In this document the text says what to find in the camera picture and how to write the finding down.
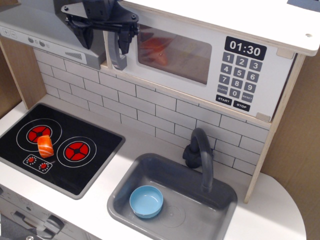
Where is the black toy stove top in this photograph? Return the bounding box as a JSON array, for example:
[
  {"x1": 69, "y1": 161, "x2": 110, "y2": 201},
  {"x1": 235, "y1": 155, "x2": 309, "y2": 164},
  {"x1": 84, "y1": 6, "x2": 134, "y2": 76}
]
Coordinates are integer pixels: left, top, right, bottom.
[{"x1": 0, "y1": 103, "x2": 125, "y2": 200}]

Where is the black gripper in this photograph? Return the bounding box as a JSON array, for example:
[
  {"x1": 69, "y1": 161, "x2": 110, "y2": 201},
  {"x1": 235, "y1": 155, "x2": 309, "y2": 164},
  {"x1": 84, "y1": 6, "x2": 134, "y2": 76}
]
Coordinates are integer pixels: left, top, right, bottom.
[{"x1": 61, "y1": 0, "x2": 139, "y2": 55}]

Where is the dark grey faucet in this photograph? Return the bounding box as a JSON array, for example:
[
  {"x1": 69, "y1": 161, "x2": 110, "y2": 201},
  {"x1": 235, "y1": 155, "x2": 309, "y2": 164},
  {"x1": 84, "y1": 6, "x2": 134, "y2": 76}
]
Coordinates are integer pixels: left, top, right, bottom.
[{"x1": 182, "y1": 127, "x2": 214, "y2": 193}]

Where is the orange toy carrot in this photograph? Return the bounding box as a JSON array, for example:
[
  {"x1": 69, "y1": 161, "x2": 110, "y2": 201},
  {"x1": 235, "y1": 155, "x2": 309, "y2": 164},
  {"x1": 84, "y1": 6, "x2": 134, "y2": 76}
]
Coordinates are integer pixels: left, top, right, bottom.
[{"x1": 138, "y1": 37, "x2": 174, "y2": 66}]

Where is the salmon sushi toy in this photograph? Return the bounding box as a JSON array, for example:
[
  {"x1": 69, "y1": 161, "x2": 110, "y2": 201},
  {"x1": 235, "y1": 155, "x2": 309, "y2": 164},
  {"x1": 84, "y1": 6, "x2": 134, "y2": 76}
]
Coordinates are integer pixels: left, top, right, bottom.
[{"x1": 37, "y1": 135, "x2": 54, "y2": 158}]

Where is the grey oven front handle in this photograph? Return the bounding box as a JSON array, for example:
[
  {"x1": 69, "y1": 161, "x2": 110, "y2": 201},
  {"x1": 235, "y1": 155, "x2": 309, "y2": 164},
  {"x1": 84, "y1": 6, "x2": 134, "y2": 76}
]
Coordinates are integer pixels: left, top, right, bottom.
[{"x1": 11, "y1": 211, "x2": 65, "y2": 240}]

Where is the white toy microwave door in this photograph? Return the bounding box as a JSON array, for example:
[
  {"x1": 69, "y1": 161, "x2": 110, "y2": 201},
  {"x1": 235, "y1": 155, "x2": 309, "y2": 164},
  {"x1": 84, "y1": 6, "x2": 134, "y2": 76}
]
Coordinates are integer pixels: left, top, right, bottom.
[{"x1": 107, "y1": 23, "x2": 295, "y2": 122}]

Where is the grey range hood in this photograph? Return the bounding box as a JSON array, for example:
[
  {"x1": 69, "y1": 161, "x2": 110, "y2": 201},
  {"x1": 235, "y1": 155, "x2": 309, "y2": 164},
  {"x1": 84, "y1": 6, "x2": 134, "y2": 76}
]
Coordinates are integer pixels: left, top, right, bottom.
[{"x1": 0, "y1": 0, "x2": 106, "y2": 70}]

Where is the grey sink basin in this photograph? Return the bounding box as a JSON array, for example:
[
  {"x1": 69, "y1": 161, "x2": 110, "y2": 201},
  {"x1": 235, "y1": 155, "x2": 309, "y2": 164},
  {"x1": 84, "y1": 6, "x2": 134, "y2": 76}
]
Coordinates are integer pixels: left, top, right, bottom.
[{"x1": 107, "y1": 153, "x2": 238, "y2": 240}]

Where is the white wooden microwave cabinet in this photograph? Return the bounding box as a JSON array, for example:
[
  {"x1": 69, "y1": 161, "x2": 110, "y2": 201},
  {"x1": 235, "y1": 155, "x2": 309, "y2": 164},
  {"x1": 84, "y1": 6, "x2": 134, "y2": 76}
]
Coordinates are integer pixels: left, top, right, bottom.
[{"x1": 103, "y1": 0, "x2": 320, "y2": 201}]

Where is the light blue bowl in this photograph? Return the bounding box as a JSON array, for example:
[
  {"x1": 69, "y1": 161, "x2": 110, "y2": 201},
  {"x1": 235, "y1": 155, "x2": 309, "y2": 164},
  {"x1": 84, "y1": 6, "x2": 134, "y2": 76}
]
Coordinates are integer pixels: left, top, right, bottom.
[{"x1": 129, "y1": 185, "x2": 164, "y2": 219}]

